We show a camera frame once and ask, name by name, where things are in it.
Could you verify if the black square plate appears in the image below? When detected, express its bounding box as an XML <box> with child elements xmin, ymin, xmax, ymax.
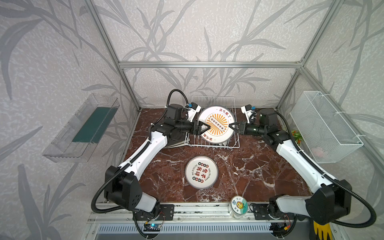
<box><xmin>165</xmin><ymin>132</ymin><xmax>186</xmax><ymax>149</ymax></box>

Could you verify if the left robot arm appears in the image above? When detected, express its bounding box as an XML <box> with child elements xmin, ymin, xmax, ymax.
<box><xmin>91</xmin><ymin>89</ymin><xmax>210</xmax><ymax>218</ymax></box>

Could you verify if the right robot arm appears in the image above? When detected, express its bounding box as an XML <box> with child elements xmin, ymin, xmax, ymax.
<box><xmin>230</xmin><ymin>105</ymin><xmax>377</xmax><ymax>229</ymax></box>

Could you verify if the potted artificial plant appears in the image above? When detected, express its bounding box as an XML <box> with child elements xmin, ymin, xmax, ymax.
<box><xmin>292</xmin><ymin>130</ymin><xmax>304</xmax><ymax>146</ymax></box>

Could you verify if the green sponge mat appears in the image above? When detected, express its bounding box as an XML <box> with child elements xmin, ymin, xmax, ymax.
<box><xmin>72</xmin><ymin>107</ymin><xmax>118</xmax><ymax>144</ymax></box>

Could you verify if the right circuit board wiring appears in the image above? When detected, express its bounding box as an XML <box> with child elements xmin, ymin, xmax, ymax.
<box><xmin>269</xmin><ymin>222</ymin><xmax>292</xmax><ymax>238</ymax></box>

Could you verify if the left circuit board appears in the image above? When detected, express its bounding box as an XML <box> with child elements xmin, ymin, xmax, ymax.
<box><xmin>144</xmin><ymin>223</ymin><xmax>163</xmax><ymax>232</ymax></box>

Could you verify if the yellow work glove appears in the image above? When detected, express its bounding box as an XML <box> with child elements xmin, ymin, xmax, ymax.
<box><xmin>313</xmin><ymin>222</ymin><xmax>333</xmax><ymax>240</ymax></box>

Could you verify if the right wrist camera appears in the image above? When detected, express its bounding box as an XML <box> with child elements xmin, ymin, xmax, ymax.
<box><xmin>241</xmin><ymin>105</ymin><xmax>257</xmax><ymax>124</ymax></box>

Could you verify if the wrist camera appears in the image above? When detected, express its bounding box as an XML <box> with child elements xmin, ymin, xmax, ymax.
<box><xmin>241</xmin><ymin>105</ymin><xmax>257</xmax><ymax>124</ymax></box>
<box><xmin>186</xmin><ymin>103</ymin><xmax>201</xmax><ymax>122</ymax></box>

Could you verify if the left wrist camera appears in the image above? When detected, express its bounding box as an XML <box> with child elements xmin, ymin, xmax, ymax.
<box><xmin>186</xmin><ymin>103</ymin><xmax>201</xmax><ymax>122</ymax></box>

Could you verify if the white wire dish rack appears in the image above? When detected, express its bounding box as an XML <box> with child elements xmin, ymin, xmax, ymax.
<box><xmin>185</xmin><ymin>96</ymin><xmax>240</xmax><ymax>150</ymax></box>

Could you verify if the white mesh wall basket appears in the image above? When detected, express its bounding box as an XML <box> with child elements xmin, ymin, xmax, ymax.
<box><xmin>290</xmin><ymin>91</ymin><xmax>364</xmax><ymax>164</ymax></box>

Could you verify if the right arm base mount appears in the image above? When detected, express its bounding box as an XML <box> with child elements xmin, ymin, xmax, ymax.
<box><xmin>249</xmin><ymin>203</ymin><xmax>295</xmax><ymax>221</ymax></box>

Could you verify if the aluminium frame rail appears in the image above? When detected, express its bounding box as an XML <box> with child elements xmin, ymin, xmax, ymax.
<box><xmin>119</xmin><ymin>61</ymin><xmax>301</xmax><ymax>69</ymax></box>

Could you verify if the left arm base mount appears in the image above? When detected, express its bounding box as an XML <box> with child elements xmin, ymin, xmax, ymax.
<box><xmin>134</xmin><ymin>203</ymin><xmax>175</xmax><ymax>221</ymax></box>

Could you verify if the clear plastic wall shelf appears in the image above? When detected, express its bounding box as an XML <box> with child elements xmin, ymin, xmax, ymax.
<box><xmin>43</xmin><ymin>94</ymin><xmax>120</xmax><ymax>163</ymax></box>

